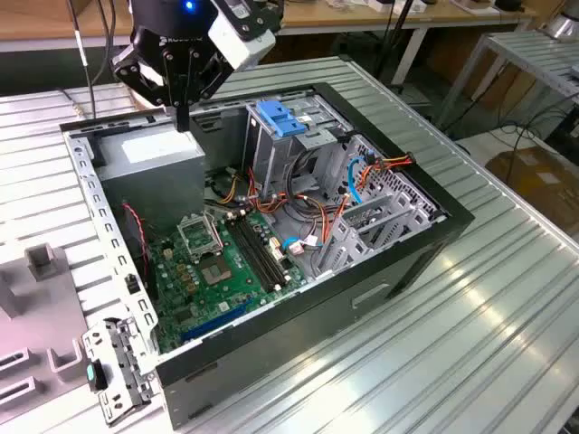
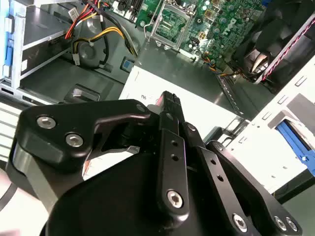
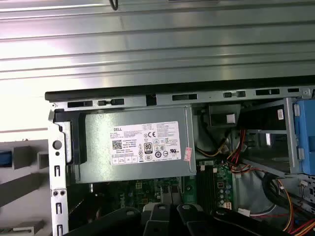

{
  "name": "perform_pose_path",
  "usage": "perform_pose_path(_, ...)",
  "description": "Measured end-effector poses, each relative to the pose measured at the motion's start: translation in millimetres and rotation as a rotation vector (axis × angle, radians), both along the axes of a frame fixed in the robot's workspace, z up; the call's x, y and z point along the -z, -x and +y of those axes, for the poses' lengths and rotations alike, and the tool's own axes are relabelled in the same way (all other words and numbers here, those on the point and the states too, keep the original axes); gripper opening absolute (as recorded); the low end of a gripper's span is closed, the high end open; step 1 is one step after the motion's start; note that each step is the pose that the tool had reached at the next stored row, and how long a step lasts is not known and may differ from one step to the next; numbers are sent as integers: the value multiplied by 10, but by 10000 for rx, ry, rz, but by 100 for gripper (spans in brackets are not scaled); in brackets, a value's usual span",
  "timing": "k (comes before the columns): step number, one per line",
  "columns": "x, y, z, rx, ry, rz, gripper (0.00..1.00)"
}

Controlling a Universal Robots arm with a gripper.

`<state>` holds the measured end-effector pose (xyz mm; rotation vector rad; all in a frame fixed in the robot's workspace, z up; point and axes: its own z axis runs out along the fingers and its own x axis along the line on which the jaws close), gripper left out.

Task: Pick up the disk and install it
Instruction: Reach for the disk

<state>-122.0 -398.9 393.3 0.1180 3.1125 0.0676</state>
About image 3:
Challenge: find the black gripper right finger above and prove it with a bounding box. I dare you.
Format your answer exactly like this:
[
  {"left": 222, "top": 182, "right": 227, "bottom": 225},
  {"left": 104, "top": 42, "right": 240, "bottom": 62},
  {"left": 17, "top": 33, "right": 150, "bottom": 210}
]
[{"left": 176, "top": 204, "right": 287, "bottom": 236}]

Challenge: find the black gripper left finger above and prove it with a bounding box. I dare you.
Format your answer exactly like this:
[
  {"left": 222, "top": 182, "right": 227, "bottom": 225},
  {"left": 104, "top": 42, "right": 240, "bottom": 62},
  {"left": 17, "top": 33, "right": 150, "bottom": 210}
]
[{"left": 63, "top": 203, "right": 174, "bottom": 236}]

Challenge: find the hard disk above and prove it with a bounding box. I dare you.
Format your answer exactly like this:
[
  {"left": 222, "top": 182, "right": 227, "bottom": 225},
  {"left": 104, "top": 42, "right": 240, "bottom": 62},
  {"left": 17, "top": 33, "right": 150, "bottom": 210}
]
[{"left": 0, "top": 150, "right": 12, "bottom": 167}]

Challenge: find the green motherboard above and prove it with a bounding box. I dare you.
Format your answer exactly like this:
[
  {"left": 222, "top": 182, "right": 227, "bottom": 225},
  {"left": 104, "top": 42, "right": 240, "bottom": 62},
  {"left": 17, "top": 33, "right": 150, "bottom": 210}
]
[{"left": 81, "top": 159, "right": 234, "bottom": 222}]

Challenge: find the black RAM slot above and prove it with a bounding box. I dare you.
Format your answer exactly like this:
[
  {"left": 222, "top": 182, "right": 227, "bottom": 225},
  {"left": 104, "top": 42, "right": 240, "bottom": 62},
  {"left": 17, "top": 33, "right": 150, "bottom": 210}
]
[
  {"left": 206, "top": 161, "right": 212, "bottom": 205},
  {"left": 196, "top": 161, "right": 202, "bottom": 205},
  {"left": 210, "top": 161, "right": 216, "bottom": 205},
  {"left": 201, "top": 161, "right": 207, "bottom": 205}
]

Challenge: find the grey power supply unit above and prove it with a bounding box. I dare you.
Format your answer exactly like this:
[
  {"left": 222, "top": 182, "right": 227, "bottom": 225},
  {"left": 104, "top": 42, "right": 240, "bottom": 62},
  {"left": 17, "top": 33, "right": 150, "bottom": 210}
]
[{"left": 70, "top": 105, "right": 197, "bottom": 184}]

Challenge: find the open black PC case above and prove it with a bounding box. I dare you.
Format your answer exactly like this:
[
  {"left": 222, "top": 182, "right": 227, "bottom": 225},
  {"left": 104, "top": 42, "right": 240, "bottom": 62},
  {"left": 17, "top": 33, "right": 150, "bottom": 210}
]
[{"left": 45, "top": 83, "right": 315, "bottom": 236}]

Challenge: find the grey parts rack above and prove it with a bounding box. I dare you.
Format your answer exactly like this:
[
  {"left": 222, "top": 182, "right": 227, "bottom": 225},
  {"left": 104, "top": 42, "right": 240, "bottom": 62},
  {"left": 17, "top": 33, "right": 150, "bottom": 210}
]
[{"left": 0, "top": 139, "right": 54, "bottom": 236}]

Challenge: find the grey metal optical drive cage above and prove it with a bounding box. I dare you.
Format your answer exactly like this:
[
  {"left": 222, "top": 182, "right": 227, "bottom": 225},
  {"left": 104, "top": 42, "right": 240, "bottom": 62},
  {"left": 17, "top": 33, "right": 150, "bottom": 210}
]
[{"left": 236, "top": 97, "right": 315, "bottom": 178}]

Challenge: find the blue plastic drive latch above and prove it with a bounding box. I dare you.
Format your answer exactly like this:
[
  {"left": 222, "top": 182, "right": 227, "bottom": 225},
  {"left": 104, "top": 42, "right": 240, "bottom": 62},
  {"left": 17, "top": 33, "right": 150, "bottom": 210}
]
[{"left": 292, "top": 98, "right": 315, "bottom": 176}]

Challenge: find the mixed colour wire bundle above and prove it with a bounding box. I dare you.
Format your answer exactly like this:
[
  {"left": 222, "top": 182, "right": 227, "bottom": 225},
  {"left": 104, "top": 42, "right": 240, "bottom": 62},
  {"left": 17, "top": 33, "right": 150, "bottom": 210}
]
[{"left": 195, "top": 129, "right": 315, "bottom": 236}]

